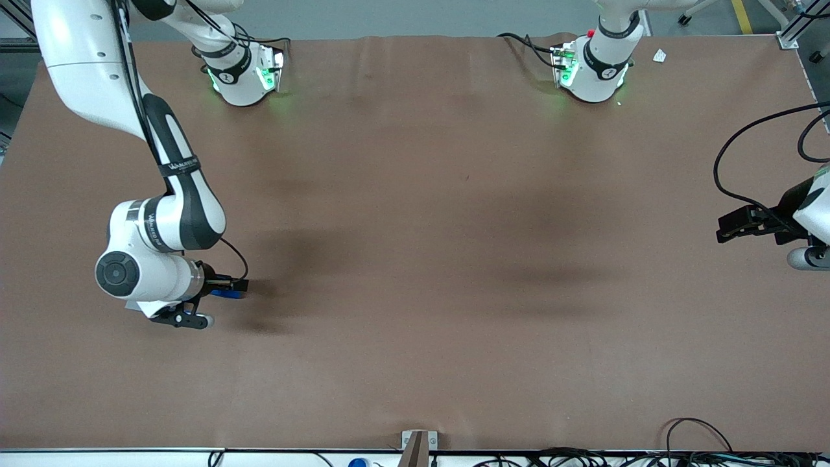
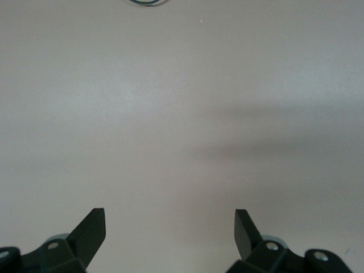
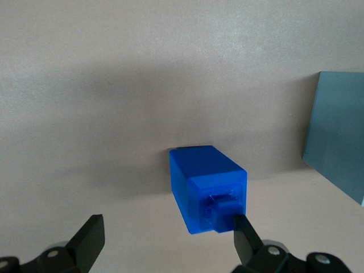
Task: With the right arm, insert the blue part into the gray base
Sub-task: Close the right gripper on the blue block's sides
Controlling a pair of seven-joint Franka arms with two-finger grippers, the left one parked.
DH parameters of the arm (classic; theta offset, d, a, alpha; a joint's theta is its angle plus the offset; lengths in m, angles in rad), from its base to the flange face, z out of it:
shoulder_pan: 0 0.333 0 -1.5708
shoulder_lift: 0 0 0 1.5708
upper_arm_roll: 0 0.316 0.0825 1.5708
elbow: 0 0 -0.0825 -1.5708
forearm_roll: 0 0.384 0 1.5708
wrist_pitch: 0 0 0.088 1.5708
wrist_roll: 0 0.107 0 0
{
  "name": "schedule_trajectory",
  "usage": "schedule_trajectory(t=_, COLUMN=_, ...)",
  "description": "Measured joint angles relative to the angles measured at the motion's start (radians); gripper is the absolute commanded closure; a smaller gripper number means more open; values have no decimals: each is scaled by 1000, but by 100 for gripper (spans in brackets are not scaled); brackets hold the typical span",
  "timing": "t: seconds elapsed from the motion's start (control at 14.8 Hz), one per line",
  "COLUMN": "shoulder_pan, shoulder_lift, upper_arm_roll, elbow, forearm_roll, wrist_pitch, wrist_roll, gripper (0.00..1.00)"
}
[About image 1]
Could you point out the metal mounting bracket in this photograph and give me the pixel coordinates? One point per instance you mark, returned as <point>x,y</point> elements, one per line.
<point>431,441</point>

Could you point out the blue round cap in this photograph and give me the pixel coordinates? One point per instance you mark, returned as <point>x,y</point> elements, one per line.
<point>358,463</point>

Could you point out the brown table cover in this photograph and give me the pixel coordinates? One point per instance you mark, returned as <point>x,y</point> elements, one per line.
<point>415,259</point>

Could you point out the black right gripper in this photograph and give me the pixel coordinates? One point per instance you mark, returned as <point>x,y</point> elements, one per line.
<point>211,283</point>

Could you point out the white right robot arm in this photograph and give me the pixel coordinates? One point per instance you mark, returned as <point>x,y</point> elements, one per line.
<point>78,65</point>

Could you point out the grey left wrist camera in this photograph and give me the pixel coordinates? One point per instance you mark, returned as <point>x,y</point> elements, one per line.
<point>807,258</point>

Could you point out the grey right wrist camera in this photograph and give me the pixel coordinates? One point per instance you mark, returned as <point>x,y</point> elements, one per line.
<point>188,320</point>

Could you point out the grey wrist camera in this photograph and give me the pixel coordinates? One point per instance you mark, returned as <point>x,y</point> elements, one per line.
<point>188,320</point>
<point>807,258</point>

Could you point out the blue plastic part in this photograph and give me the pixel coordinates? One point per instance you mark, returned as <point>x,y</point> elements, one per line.
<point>227,294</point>

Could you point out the white paper scrap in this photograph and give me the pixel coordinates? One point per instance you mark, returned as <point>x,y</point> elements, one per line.
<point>659,56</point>

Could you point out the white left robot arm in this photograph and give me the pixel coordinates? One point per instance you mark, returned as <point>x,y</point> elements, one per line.
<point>596,78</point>

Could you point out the white stand leg with caster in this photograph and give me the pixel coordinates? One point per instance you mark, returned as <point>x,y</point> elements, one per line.
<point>683,19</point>

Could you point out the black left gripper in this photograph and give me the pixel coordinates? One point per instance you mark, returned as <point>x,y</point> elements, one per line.
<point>785,220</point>

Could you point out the aluminium frame post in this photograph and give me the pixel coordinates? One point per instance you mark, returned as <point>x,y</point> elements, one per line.
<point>16,44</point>
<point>788,40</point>

